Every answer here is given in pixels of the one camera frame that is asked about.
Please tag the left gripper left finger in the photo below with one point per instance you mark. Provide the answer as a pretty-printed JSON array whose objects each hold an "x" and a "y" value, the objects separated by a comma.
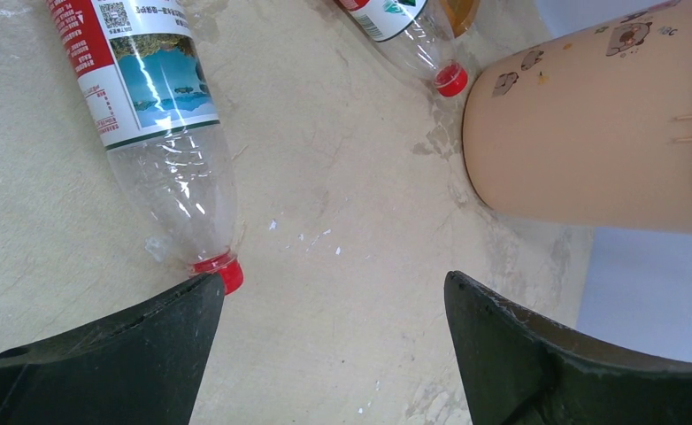
[{"x": 141, "y": 365}]

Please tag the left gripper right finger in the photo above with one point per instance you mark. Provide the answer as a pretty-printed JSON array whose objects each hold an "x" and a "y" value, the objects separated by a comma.
[{"x": 520, "y": 367}]

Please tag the red label bottle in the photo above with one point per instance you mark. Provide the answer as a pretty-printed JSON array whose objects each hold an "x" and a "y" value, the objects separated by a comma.
[
  {"x": 142, "y": 79},
  {"x": 416, "y": 37}
]

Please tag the orange plastic bin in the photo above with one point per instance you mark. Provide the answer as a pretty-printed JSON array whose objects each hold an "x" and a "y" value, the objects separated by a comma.
[{"x": 593, "y": 128}]

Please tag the wooden three-tier shelf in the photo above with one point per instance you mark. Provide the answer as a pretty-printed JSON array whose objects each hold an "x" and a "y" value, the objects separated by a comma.
[{"x": 461, "y": 14}]

